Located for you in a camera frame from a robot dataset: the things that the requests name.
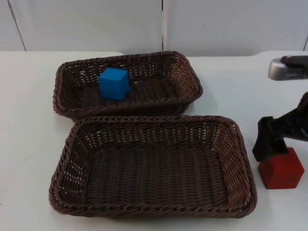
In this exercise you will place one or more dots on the blue cube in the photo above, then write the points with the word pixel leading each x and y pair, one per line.
pixel 112 83

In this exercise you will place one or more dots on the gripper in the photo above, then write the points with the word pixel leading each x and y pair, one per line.
pixel 297 122

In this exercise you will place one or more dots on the red cube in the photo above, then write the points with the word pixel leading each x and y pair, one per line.
pixel 281 170

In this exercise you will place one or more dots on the dark brown wicker basket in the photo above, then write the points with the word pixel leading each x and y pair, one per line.
pixel 154 175
pixel 154 96

